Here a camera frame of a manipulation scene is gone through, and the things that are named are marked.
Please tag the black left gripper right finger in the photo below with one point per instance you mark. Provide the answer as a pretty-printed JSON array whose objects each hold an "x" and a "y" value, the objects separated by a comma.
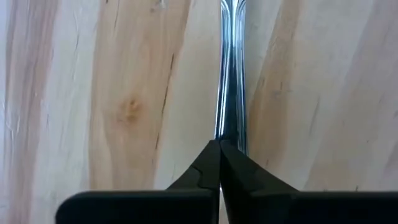
[{"x": 295, "y": 208}]

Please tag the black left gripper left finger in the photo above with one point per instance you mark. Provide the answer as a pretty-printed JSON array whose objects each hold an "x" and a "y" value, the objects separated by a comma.
[{"x": 140, "y": 208}]

